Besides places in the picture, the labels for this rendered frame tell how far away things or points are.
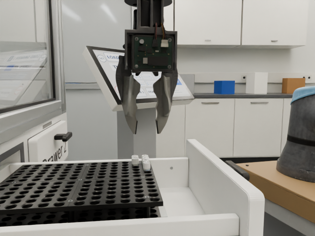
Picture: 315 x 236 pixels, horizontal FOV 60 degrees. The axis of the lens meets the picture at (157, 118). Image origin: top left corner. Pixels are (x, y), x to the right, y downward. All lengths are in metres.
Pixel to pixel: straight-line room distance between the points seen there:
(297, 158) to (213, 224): 0.48
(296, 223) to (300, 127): 0.23
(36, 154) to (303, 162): 0.62
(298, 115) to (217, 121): 2.74
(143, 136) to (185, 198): 0.83
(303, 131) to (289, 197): 0.17
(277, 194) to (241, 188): 0.40
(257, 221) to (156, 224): 0.11
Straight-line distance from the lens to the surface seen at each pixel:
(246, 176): 0.42
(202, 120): 3.43
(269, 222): 0.83
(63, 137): 0.71
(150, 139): 1.36
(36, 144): 0.61
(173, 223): 0.31
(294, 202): 0.69
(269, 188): 0.73
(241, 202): 0.32
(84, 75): 2.10
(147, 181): 0.41
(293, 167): 0.77
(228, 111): 3.50
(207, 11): 3.88
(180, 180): 0.56
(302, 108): 0.76
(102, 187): 0.39
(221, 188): 0.38
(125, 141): 1.32
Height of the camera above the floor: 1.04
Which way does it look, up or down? 7 degrees down
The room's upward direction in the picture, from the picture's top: straight up
